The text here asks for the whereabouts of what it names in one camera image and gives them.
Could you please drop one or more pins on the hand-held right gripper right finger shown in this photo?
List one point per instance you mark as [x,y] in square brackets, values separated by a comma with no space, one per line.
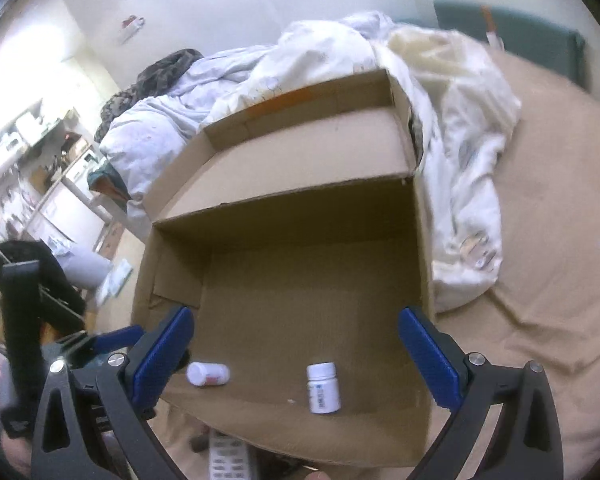
[430,360]

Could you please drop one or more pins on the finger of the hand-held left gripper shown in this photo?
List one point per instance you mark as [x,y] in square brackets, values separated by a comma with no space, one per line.
[120,337]

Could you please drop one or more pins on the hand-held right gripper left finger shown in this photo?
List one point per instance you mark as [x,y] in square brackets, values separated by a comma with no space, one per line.
[160,355]

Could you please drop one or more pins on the white bottle with pink label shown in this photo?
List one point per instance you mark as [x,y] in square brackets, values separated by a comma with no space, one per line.
[207,374]

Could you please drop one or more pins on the white bottle with blue label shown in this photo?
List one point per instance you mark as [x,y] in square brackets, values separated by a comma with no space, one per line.
[322,390]

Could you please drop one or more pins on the white remote control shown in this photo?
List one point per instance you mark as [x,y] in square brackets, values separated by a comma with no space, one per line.
[230,460]

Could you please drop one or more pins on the cardboard box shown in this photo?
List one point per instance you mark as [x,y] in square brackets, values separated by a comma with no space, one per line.
[305,270]

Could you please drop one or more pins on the grey bundle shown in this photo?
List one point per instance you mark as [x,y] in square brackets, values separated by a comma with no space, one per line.
[87,267]

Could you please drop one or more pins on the white cabinet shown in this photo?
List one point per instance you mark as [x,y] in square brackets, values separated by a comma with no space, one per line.
[65,205]

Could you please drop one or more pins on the teal cloth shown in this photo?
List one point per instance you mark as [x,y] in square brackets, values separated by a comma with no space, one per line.
[105,182]

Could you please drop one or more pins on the camouflage blanket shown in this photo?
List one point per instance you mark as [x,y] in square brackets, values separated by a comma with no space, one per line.
[165,70]

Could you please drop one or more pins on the white quilt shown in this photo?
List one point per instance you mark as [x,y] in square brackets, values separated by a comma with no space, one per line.
[230,80]

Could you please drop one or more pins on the green headboard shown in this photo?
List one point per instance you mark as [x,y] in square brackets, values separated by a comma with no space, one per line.
[530,30]

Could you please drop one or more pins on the wall-mounted hook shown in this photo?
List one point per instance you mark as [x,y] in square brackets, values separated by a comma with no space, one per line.
[132,22]

